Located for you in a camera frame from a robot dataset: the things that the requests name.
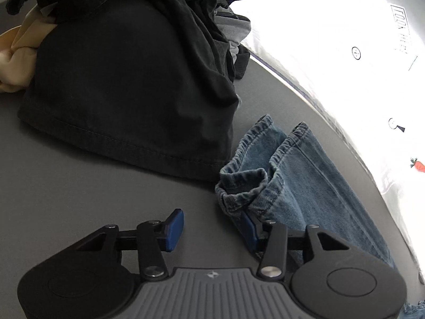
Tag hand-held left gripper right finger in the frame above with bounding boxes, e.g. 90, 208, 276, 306
241, 211, 350, 279

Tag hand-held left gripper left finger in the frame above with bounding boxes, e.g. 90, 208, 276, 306
75, 208, 185, 280

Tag blue denim jeans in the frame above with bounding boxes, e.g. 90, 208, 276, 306
215, 114, 425, 319

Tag black shirt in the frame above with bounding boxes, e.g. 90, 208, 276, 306
18, 0, 251, 183

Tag grey garment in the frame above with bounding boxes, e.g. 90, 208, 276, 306
212, 5, 253, 62

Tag white carrot-print cloth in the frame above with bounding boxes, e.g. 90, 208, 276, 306
232, 0, 425, 263

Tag cream cloth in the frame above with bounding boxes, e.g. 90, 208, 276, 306
0, 6, 60, 94

